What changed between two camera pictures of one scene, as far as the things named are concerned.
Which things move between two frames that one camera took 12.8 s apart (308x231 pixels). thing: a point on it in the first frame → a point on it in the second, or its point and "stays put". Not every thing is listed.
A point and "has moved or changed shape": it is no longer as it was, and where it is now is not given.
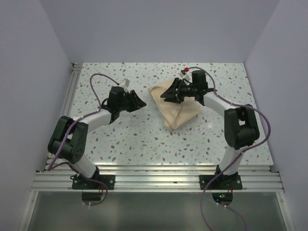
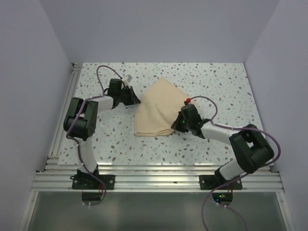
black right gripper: (171, 93) → (177, 126)
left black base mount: (79, 183) stays put
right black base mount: (223, 182) stays put
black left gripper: (136, 102) → (133, 99)
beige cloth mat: (175, 115) has moved or changed shape
